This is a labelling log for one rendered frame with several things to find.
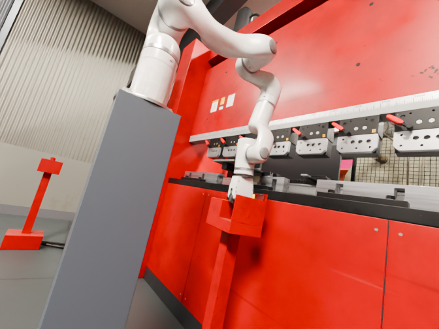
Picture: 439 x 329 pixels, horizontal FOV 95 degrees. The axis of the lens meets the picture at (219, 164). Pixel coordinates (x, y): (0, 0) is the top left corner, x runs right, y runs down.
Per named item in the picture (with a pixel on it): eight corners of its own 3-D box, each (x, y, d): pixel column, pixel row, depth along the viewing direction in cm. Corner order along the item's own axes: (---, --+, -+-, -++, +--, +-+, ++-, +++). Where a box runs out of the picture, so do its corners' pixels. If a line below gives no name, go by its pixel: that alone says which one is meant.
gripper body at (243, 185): (247, 175, 92) (244, 200, 90) (228, 172, 87) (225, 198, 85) (258, 175, 85) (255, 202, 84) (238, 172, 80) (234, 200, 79)
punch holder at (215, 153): (206, 156, 169) (210, 138, 171) (213, 160, 174) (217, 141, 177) (217, 156, 157) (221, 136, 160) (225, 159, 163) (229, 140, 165)
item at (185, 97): (121, 266, 183) (183, 48, 222) (196, 263, 236) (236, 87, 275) (130, 279, 164) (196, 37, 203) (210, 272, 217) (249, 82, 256)
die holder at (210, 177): (182, 180, 189) (185, 170, 190) (188, 182, 192) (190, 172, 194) (217, 185, 151) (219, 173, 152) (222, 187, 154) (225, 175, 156)
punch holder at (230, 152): (221, 156, 153) (226, 136, 156) (229, 159, 159) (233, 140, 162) (235, 156, 142) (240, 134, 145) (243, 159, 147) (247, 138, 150)
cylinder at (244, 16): (225, 47, 207) (234, 9, 215) (241, 61, 222) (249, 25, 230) (249, 32, 183) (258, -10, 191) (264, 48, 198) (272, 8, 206)
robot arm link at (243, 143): (259, 170, 84) (245, 170, 92) (262, 140, 86) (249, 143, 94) (243, 166, 80) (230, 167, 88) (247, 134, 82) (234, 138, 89)
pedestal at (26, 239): (2, 242, 179) (37, 153, 193) (39, 243, 195) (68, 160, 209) (-1, 250, 164) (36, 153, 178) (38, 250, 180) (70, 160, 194)
